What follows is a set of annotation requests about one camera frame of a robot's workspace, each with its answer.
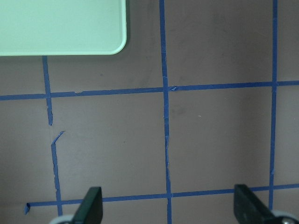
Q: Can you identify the light green tray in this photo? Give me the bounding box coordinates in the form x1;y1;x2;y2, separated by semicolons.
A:
0;0;127;56

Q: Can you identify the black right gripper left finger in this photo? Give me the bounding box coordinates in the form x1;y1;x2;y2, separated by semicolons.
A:
72;187;103;224

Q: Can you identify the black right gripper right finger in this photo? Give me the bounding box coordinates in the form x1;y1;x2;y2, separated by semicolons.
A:
234;184;278;224

